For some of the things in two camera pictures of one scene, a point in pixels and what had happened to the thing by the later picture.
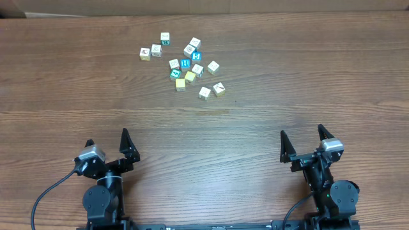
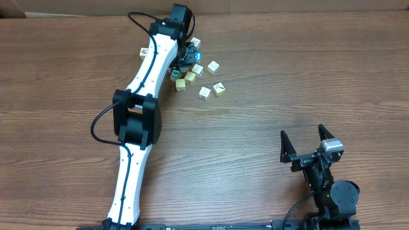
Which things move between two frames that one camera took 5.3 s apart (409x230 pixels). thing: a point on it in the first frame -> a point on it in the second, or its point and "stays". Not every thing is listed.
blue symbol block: (185, 64) stays
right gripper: (308, 160) stays
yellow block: (180, 85) stays
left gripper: (112, 164) -> (189, 55)
